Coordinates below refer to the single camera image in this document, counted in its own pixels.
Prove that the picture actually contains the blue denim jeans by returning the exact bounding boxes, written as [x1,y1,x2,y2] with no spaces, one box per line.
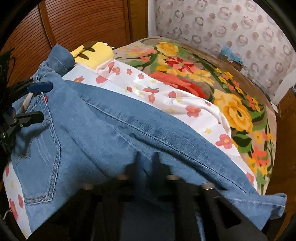
[3,45,287,240]

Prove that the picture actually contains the brown louvered wardrobe door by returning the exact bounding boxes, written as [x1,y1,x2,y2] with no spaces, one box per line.
[1,0,148,85]

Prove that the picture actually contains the white strawberry flower sheet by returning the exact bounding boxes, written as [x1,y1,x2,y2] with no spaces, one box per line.
[4,61,256,237]

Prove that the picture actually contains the floral beige blanket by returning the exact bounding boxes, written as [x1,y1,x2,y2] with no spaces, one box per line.
[114,37,276,194]

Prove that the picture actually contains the blue item on box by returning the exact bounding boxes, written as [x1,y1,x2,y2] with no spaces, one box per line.
[219,45,244,71]

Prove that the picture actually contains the patterned sheer curtain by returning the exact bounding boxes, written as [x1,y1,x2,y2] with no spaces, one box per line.
[154,0,295,104]

